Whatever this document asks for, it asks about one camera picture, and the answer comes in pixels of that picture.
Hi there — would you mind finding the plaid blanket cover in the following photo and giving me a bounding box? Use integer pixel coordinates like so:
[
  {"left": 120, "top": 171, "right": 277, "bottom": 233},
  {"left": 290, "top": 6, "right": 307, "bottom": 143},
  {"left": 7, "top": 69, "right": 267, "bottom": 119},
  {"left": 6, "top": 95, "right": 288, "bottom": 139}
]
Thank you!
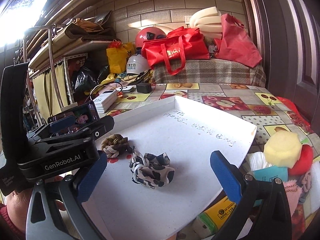
[{"left": 153, "top": 59, "right": 266, "bottom": 87}]

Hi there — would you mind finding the yellow green tissue pack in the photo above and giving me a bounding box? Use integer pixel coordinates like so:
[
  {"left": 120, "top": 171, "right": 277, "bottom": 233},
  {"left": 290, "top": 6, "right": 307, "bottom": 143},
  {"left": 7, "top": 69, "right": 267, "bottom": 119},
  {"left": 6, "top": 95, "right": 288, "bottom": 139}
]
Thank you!
[{"left": 192, "top": 196, "right": 236, "bottom": 239}]

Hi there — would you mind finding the teal tissue pack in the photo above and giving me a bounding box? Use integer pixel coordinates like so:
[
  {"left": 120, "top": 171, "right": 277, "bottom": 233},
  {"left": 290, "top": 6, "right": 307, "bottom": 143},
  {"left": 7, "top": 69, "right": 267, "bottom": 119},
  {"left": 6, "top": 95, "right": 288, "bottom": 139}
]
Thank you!
[{"left": 252, "top": 166, "right": 290, "bottom": 207}]

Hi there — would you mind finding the red bag beside table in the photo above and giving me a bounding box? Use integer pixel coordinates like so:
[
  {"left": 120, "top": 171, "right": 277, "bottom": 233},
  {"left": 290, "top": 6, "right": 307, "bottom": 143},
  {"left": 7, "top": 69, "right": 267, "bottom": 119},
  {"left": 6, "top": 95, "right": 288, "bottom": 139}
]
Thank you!
[{"left": 277, "top": 96, "right": 311, "bottom": 128}]

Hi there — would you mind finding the cream foam roll stack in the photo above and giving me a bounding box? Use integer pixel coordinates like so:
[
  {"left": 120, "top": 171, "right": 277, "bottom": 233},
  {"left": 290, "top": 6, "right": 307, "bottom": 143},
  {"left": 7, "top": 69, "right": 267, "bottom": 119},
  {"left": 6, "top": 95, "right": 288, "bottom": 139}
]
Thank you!
[{"left": 189, "top": 7, "right": 222, "bottom": 39}]

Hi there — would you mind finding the pink fluffy pompom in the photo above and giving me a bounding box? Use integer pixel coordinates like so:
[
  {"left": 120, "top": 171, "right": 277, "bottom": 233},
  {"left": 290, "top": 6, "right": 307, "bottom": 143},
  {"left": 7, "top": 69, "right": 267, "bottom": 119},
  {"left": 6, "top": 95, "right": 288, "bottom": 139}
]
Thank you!
[{"left": 283, "top": 180, "right": 302, "bottom": 216}]

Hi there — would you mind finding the pale yellow hexagon sponge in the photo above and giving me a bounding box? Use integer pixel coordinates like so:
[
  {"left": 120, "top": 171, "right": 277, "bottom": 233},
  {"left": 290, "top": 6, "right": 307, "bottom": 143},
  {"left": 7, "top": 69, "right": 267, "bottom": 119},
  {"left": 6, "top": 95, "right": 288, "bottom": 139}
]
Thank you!
[{"left": 264, "top": 130, "right": 302, "bottom": 168}]

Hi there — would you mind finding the grey knotted scrunchie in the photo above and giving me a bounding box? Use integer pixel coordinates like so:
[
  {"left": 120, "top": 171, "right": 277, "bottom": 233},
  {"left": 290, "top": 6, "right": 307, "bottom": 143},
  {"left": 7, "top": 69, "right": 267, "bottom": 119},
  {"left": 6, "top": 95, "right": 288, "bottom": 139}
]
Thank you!
[{"left": 297, "top": 170, "right": 312, "bottom": 205}]

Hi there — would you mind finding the white helmet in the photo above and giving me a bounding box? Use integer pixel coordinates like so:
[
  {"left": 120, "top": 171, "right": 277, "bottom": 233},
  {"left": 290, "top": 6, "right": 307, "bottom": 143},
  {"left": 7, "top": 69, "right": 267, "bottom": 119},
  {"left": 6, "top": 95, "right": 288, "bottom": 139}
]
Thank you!
[{"left": 126, "top": 54, "right": 150, "bottom": 74}]

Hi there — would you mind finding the fruit pattern tablecloth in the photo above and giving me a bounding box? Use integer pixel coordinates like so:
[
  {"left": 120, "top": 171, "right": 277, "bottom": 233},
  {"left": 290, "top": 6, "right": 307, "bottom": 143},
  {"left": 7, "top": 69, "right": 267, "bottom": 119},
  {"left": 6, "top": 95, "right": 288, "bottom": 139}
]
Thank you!
[{"left": 82, "top": 82, "right": 320, "bottom": 240}]

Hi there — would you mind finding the yellow shopping bag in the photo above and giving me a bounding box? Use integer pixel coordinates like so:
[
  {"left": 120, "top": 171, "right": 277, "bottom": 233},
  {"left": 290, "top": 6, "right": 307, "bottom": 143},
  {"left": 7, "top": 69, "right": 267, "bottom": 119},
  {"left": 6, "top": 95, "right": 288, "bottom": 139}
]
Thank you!
[{"left": 106, "top": 40, "right": 135, "bottom": 74}]

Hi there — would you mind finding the red tote bag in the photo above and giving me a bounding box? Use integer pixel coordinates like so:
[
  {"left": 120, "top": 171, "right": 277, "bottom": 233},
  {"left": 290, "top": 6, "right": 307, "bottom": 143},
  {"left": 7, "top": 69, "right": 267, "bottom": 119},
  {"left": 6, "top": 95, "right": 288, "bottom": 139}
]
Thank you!
[{"left": 142, "top": 27, "right": 209, "bottom": 75}]

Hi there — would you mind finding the metal storage shelf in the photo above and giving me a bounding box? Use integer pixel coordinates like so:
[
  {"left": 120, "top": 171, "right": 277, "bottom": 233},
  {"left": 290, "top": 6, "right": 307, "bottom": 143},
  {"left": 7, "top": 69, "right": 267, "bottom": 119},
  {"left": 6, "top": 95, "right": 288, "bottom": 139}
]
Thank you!
[{"left": 29, "top": 18, "right": 116, "bottom": 124}]

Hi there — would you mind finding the red plush apple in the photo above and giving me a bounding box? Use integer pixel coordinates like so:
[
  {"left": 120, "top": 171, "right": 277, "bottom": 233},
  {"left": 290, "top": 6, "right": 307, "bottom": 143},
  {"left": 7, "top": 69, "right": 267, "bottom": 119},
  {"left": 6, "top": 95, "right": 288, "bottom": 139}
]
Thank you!
[{"left": 288, "top": 144, "right": 313, "bottom": 176}]

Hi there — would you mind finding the grey metal door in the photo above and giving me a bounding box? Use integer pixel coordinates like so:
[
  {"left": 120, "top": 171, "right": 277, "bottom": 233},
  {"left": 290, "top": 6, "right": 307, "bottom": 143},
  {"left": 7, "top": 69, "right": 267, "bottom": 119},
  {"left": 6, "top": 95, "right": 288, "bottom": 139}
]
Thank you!
[{"left": 243, "top": 0, "right": 319, "bottom": 133}]

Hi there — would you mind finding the left hand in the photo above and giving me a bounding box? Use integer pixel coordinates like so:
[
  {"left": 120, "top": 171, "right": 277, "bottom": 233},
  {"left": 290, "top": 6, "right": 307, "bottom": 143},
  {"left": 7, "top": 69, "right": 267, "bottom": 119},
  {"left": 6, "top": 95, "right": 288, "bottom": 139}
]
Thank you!
[{"left": 1, "top": 188, "right": 33, "bottom": 234}]

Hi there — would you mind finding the red helmet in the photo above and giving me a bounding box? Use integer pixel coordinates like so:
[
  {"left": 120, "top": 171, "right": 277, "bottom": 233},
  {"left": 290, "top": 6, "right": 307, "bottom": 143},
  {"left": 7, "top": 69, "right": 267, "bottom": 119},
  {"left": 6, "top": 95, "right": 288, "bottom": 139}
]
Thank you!
[{"left": 135, "top": 27, "right": 166, "bottom": 48}]

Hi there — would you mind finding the black charger box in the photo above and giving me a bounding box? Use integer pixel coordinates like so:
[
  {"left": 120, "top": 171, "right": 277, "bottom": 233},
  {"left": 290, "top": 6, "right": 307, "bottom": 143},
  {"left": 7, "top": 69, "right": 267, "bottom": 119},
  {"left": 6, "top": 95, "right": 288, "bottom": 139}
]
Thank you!
[{"left": 136, "top": 82, "right": 152, "bottom": 94}]

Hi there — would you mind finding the white foam tray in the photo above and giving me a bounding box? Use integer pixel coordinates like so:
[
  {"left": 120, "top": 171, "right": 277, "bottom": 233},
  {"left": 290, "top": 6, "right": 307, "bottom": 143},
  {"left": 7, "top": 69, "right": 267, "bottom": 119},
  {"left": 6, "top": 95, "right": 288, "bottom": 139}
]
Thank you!
[{"left": 85, "top": 96, "right": 257, "bottom": 239}]

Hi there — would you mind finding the white power bank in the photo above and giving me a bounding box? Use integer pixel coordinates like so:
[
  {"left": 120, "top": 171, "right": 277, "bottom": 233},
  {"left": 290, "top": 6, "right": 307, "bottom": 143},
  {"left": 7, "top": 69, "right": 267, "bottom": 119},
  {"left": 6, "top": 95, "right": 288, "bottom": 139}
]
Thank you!
[{"left": 93, "top": 90, "right": 118, "bottom": 114}]

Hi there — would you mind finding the cow print scrunchie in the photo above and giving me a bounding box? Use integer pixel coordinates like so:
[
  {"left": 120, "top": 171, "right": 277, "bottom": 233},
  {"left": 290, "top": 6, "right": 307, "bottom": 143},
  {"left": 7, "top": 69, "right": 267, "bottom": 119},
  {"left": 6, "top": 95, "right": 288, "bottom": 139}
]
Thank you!
[{"left": 129, "top": 148, "right": 175, "bottom": 189}]

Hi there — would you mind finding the smartphone showing video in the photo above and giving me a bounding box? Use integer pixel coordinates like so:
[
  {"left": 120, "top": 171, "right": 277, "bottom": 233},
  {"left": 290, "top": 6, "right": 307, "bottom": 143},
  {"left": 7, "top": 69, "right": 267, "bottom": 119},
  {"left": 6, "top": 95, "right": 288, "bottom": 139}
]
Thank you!
[{"left": 47, "top": 101, "right": 99, "bottom": 135}]

